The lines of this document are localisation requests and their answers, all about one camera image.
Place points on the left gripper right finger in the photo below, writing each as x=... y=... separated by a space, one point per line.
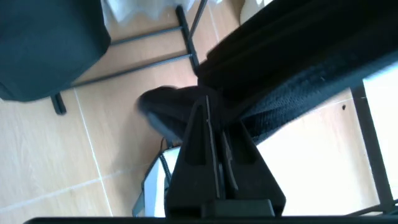
x=255 y=180

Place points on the black shorts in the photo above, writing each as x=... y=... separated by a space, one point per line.
x=46 y=46

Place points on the black clothes rack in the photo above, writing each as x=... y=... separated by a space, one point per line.
x=186 y=31

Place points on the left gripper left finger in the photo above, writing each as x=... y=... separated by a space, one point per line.
x=192 y=180

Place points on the white curtain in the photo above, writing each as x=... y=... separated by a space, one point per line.
x=140 y=7

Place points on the black garment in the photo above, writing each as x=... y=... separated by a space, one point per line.
x=280 y=46

